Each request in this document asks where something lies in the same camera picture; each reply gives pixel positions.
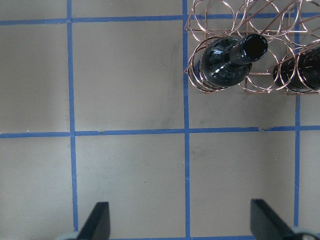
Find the dark wine bottle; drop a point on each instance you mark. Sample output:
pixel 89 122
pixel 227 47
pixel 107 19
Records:
pixel 300 73
pixel 227 61

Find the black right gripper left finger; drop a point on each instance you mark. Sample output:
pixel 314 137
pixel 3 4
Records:
pixel 97 225

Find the copper wire bottle basket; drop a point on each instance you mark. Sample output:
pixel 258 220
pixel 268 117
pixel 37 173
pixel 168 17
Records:
pixel 291 28

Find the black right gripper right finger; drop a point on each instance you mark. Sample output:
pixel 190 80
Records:
pixel 265 224

